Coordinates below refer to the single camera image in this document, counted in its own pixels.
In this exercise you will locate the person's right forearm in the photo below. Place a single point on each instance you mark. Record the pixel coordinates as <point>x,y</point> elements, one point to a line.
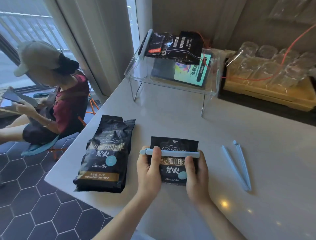
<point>219,222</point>

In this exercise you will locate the beige cap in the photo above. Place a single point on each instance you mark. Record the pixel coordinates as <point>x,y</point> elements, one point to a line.
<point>37,55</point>

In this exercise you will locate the group of clear drinking glasses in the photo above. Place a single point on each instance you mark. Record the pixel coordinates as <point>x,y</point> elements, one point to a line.
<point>269,66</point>

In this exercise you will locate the black mat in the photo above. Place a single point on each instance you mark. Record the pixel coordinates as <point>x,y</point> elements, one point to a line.
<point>261,107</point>

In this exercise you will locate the person's right thumb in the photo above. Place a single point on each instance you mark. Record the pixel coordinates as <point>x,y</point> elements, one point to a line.
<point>190,168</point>

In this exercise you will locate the small black coffee bag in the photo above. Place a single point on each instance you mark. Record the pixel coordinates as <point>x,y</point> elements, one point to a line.
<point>174,170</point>

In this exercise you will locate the open light blue sealing clip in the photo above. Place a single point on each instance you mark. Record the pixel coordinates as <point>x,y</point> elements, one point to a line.
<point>238,168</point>

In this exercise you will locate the person's left thumb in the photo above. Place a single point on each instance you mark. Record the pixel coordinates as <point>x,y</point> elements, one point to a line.
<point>156,159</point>

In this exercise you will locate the light blue bag sealing clip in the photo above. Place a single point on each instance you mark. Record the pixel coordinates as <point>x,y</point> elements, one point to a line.
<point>177,154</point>

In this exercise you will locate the crumpled black coffee bag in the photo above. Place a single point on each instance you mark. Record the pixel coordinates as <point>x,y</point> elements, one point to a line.
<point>176,47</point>

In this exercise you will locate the orange-legged chair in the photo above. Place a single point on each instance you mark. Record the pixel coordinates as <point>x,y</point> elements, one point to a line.
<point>91,106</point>

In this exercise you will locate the dark smartphone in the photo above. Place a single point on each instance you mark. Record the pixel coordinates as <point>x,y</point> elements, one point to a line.
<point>17,97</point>

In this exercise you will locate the yellow tray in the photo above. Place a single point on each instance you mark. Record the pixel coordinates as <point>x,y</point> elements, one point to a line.
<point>293,95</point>

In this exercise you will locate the person's right hand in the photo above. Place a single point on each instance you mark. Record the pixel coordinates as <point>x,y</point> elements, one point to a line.
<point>198,184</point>

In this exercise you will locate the beige curtain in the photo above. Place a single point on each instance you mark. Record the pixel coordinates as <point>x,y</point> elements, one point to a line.
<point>98,42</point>

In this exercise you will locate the large black coffee bag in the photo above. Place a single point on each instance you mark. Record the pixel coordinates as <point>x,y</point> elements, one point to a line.
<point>105,158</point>

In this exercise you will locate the clear acrylic shelf riser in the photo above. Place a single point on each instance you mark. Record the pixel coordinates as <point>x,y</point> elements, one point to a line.
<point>140,71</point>

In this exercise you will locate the light blue clip on bag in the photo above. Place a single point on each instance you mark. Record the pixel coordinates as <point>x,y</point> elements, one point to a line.
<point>145,44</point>

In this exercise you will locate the white balcony railing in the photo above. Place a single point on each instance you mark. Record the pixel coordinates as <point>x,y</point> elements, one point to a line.
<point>29,27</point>

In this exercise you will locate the tablet with colourful screen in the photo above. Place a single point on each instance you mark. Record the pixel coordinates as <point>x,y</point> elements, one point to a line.
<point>187,73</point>

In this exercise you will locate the person's left hand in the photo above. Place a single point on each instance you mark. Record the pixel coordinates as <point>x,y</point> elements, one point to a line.
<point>148,178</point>

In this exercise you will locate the person's left forearm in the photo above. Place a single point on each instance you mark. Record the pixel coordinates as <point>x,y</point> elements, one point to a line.
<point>118,220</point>

